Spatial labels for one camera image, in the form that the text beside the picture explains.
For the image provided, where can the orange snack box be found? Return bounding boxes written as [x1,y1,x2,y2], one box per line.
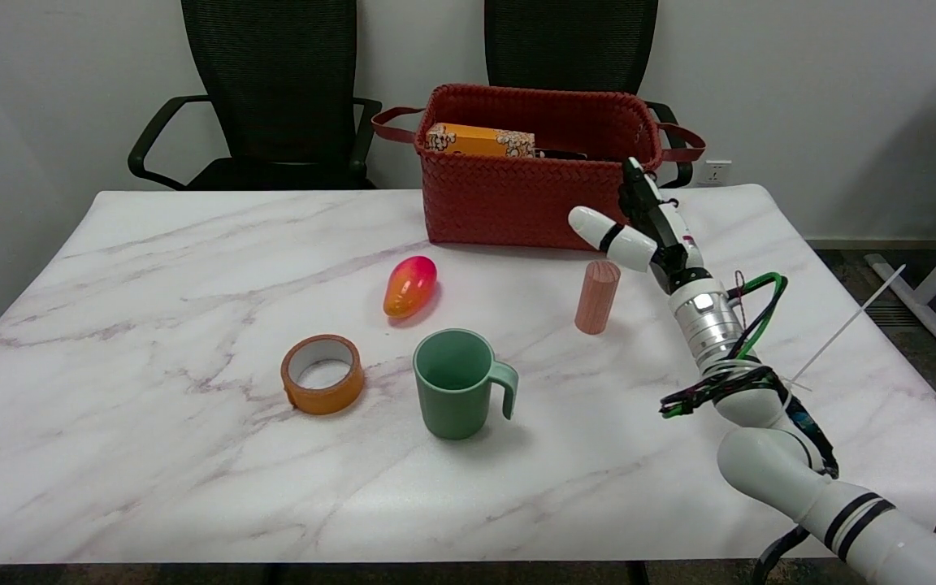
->
[425,123,535,159]

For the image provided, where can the green cable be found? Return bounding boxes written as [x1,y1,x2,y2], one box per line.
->
[726,272,787,360]

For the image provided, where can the red orange toy mango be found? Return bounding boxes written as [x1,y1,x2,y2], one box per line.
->
[383,255,438,319]

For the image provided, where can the black mesh office chair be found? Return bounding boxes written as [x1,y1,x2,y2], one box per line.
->
[484,0,695,189]
[128,0,384,192]

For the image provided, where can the green mug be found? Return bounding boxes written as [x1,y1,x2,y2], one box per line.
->
[413,328,519,441]

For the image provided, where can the white zip tie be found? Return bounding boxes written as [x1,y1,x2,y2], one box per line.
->
[785,264,906,391]

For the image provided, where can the black wrapped cable bundle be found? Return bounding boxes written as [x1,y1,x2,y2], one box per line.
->
[660,366,839,479]

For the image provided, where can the orange tape roll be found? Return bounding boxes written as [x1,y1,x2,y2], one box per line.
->
[280,334,366,416]

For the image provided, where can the red woven basket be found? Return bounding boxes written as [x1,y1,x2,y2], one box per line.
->
[371,84,707,251]

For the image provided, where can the wooden cylinder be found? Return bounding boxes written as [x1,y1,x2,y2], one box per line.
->
[574,260,622,336]

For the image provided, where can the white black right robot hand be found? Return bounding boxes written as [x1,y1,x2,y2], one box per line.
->
[568,157,713,295]

